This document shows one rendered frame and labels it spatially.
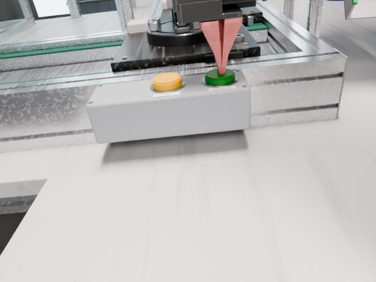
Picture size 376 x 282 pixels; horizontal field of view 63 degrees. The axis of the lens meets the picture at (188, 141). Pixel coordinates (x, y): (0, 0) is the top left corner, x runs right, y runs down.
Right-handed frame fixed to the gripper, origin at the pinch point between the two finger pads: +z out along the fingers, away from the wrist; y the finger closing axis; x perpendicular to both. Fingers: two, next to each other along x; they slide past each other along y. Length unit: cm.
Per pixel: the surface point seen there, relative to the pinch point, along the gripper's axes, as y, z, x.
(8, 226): 73, 62, -37
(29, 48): 41, 3, -34
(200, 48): 2.2, 0.9, -12.4
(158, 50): 9.2, 0.9, -13.8
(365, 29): -46, 12, -51
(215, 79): 1.0, 1.0, 1.5
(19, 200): 32.2, 16.4, 3.2
